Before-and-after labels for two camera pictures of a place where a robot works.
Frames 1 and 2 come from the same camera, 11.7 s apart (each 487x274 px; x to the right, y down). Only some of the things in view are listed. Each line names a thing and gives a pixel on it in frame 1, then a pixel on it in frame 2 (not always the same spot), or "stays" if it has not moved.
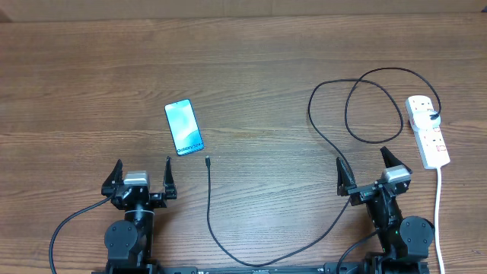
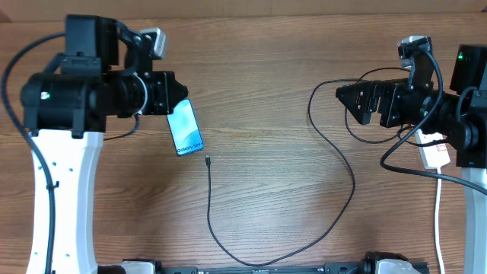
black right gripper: (362, 192) -> (393, 97)
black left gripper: (158, 201) -> (167, 84)
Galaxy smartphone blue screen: (183, 126) stays
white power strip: (431, 141) stays
